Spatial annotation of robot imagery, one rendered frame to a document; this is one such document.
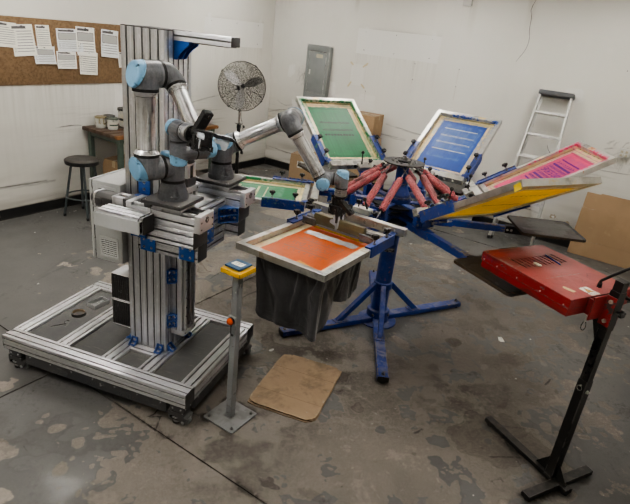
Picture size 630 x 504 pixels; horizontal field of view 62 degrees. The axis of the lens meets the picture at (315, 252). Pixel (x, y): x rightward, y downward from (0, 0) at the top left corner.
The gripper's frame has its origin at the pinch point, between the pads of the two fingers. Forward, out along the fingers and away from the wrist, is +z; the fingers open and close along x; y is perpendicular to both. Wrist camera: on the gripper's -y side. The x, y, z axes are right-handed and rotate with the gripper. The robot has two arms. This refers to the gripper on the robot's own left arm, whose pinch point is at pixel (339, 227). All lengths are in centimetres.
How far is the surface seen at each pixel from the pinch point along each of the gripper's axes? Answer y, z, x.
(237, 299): 10, 23, 80
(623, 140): -116, -36, -411
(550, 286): -124, -9, 13
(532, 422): -133, 101, -39
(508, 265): -101, -9, 2
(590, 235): -115, 74, -399
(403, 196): -6, -7, -78
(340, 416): -37, 101, 36
